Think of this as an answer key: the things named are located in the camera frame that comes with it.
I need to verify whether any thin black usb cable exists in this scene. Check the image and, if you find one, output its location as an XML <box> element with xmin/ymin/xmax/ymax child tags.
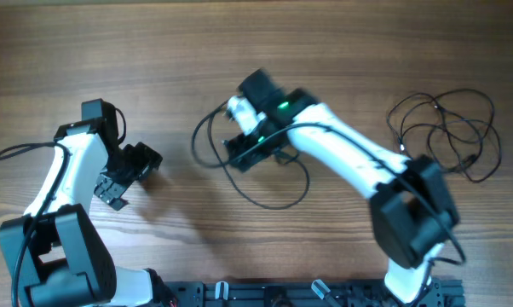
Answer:
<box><xmin>426</xmin><ymin>88</ymin><xmax>503</xmax><ymax>184</ymax></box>

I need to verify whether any thick black usb cable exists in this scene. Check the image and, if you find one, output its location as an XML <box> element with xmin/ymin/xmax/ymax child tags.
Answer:
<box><xmin>206</xmin><ymin>101</ymin><xmax>311</xmax><ymax>211</ymax></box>

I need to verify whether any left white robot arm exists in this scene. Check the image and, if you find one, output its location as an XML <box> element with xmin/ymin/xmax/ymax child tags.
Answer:
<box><xmin>0</xmin><ymin>99</ymin><xmax>176</xmax><ymax>306</ymax></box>

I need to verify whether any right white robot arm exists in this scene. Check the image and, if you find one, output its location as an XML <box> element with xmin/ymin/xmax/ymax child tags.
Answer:
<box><xmin>225</xmin><ymin>69</ymin><xmax>459</xmax><ymax>304</ymax></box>

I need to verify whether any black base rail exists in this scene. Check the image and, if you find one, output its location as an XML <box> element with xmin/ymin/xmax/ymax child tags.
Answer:
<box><xmin>167</xmin><ymin>278</ymin><xmax>466</xmax><ymax>307</ymax></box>

